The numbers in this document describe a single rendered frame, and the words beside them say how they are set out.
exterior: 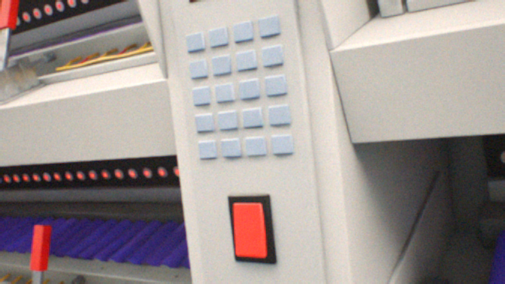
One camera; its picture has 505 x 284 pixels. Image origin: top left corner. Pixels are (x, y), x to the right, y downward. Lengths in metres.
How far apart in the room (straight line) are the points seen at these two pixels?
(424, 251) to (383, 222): 0.06
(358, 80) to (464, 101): 0.04
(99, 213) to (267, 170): 0.35
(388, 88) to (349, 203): 0.05
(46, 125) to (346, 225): 0.22
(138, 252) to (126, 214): 0.08
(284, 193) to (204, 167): 0.05
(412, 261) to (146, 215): 0.29
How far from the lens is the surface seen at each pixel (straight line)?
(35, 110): 0.38
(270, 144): 0.25
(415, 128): 0.24
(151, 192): 0.54
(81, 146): 0.36
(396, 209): 0.31
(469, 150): 0.42
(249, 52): 0.25
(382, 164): 0.29
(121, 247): 0.50
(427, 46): 0.22
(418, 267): 0.33
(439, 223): 0.38
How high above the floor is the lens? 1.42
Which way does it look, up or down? 3 degrees down
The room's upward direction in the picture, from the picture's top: 6 degrees counter-clockwise
